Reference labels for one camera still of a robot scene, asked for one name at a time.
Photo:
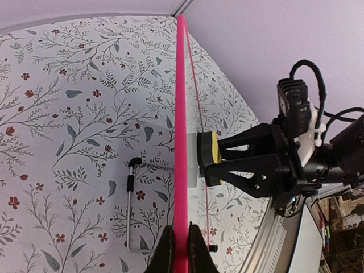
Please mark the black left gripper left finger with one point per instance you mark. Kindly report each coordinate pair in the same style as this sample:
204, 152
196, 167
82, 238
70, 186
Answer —
163, 259

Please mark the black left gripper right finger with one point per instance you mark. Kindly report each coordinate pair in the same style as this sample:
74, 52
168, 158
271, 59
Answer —
199, 259

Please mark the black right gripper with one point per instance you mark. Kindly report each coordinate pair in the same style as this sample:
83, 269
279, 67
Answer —
274, 171

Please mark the pink framed whiteboard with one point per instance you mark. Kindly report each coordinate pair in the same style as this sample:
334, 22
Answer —
190, 191

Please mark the yellow whiteboard eraser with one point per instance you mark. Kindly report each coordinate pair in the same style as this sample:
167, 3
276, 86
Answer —
208, 154

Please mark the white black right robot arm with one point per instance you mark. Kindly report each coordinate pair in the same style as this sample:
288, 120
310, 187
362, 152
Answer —
340, 160

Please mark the black left stand foot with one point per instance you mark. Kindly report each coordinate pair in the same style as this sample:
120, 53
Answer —
213, 248

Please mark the floral patterned table mat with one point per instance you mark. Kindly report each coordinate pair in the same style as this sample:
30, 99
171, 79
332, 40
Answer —
87, 143

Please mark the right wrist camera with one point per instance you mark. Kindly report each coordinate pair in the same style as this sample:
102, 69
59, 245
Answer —
299, 117

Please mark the aluminium front rail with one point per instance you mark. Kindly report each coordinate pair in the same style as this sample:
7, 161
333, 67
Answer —
286, 244

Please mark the right aluminium frame post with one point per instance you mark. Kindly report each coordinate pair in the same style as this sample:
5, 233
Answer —
182, 7

